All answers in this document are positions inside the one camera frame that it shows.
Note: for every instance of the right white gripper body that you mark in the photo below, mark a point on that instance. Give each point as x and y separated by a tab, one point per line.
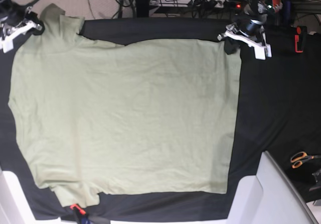
9	33

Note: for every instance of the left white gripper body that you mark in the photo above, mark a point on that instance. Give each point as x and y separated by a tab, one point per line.
254	38

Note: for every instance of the green T-shirt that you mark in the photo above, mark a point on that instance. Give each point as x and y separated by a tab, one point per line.
97	117

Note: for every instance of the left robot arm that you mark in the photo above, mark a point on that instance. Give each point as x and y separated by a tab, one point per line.
248	27

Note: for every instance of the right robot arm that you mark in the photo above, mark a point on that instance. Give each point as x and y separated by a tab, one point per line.
18	20

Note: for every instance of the red clamp right edge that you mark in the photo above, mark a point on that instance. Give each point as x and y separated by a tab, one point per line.
300	38

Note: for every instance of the red clamp edge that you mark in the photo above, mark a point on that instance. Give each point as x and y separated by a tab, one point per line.
300	38
78	209

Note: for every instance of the white plastic bin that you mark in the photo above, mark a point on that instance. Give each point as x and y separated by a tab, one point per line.
268	197

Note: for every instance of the red clamp front edge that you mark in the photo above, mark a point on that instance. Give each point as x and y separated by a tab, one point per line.
78	209

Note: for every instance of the orange handled scissors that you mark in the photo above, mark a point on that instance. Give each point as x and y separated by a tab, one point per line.
300	158

